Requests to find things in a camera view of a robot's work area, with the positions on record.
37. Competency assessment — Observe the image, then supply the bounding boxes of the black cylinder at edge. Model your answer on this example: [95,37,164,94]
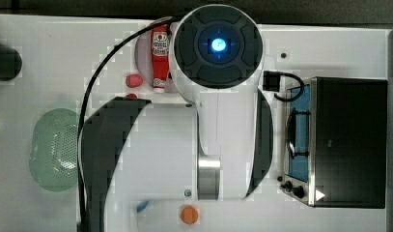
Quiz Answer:
[0,44,22,81]

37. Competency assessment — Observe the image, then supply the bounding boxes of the red ketchup bottle toy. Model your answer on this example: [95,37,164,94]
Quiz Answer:
[151,25,170,93]

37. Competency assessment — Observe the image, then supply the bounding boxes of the blue cup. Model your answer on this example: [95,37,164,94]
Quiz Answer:
[136,201,149,213]

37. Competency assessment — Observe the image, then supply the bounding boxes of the orange round toy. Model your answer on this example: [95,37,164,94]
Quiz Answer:
[181,206,199,225]

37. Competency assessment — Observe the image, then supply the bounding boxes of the red strawberry toy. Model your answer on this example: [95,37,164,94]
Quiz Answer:
[126,94,138,100]

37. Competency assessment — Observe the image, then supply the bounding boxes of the green perforated colander basket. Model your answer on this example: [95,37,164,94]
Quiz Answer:
[29,108,78,191]

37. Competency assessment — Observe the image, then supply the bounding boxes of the pink plush fruit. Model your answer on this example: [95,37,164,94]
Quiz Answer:
[126,74,143,88]

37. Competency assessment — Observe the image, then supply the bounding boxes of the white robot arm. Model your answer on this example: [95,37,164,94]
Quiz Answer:
[79,5,273,232]

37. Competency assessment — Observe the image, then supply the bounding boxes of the grey round plate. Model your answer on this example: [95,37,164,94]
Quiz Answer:
[133,20,181,95]

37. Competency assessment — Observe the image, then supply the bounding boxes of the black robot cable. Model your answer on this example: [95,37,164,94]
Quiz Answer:
[76,14,182,232]

